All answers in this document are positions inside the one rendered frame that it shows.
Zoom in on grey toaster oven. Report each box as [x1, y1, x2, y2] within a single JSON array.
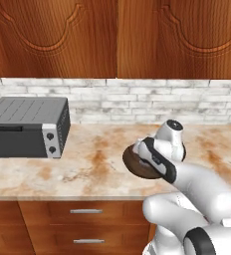
[[0, 96, 72, 159]]

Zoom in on wooden base cupboard door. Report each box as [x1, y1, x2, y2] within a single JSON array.
[[0, 200, 36, 255]]

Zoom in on black toaster oven handle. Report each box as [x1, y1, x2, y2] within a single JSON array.
[[0, 125, 24, 132]]

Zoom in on brown bowl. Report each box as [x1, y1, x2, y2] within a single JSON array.
[[121, 142, 165, 180]]

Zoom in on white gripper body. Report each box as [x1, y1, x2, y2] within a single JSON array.
[[132, 138, 154, 166]]

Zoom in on wooden wall cupboard door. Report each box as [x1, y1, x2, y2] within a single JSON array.
[[116, 0, 231, 81], [0, 0, 118, 80]]

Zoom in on wooden drawer front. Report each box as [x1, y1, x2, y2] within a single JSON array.
[[24, 224, 152, 255], [18, 200, 149, 226]]

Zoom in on silver drawer handle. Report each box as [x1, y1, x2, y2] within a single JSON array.
[[69, 208, 104, 215], [73, 238, 107, 245]]

